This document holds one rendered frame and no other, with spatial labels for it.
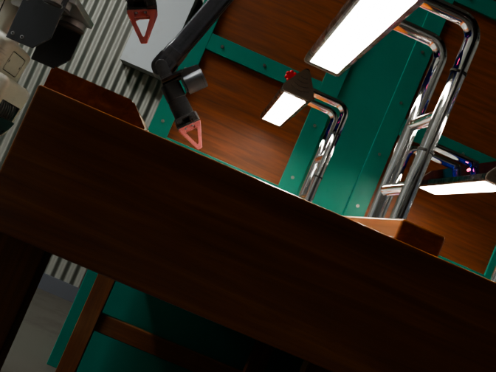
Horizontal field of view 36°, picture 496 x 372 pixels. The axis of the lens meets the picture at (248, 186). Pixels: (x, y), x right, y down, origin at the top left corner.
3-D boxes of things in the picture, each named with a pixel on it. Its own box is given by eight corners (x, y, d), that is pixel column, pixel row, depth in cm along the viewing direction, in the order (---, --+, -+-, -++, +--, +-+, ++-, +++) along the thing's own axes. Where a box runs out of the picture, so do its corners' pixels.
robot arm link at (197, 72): (155, 69, 224) (152, 62, 216) (190, 52, 225) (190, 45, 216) (173, 105, 224) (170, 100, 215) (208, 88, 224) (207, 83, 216)
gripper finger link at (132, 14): (160, 47, 183) (158, 8, 183) (158, 40, 175) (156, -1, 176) (131, 49, 182) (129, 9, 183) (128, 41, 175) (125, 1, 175)
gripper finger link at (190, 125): (210, 145, 225) (196, 115, 224) (210, 142, 217) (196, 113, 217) (189, 154, 224) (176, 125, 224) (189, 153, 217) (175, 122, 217)
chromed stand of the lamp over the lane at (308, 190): (228, 226, 208) (292, 77, 210) (224, 225, 228) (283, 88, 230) (292, 255, 209) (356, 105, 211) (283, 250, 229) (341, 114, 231)
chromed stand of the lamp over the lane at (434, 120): (262, 243, 111) (381, -36, 113) (251, 238, 131) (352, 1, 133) (381, 294, 112) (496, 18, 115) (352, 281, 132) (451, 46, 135)
